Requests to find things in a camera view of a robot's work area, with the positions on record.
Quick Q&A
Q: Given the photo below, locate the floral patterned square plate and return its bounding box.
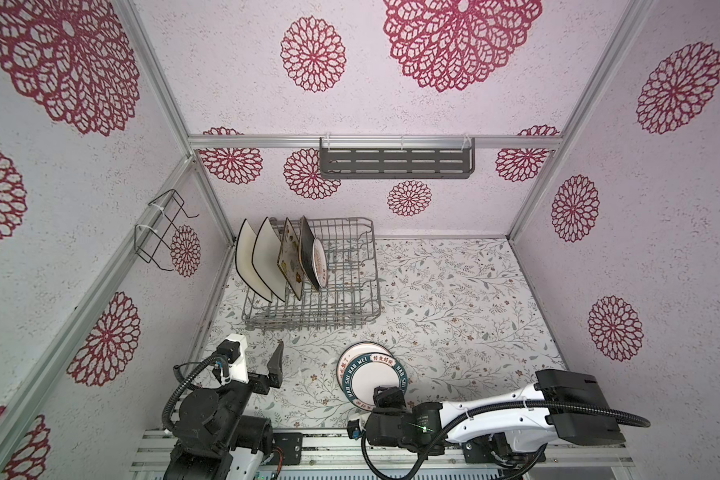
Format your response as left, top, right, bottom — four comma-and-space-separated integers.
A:
277, 218, 304, 300

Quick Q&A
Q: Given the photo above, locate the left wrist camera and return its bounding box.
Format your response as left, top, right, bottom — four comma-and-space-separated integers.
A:
215, 334, 249, 386

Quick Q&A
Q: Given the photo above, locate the round plate orange pattern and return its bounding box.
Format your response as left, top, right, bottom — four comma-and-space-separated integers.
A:
312, 238, 328, 288

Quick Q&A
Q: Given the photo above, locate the black wire wall holder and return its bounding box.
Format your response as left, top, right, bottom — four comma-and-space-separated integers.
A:
132, 189, 199, 272

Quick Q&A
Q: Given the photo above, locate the grey slotted wall shelf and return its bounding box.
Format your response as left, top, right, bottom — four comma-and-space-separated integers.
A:
318, 138, 476, 180

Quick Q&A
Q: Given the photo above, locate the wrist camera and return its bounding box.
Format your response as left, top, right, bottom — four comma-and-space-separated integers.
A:
346, 418, 365, 440
215, 334, 249, 386

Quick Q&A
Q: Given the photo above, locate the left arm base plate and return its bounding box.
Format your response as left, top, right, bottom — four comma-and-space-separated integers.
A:
268, 432, 304, 467

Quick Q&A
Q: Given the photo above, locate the white square plate black rim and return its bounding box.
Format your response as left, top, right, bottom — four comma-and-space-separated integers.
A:
235, 219, 273, 303

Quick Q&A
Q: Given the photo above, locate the aluminium mounting rail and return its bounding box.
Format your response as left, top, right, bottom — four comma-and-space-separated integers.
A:
125, 428, 635, 479

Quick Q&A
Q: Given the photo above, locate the grey wire dish rack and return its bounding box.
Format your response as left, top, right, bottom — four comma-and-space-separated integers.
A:
241, 217, 381, 330

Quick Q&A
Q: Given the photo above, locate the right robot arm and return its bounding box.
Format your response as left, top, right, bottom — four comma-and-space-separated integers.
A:
347, 369, 651, 479

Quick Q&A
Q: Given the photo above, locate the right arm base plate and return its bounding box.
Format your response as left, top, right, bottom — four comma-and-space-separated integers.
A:
461, 433, 539, 469

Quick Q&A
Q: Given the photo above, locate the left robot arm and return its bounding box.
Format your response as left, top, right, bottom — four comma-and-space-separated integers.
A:
161, 336, 286, 479

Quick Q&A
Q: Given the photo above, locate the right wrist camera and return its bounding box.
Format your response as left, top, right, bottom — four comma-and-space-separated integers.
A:
346, 418, 365, 440

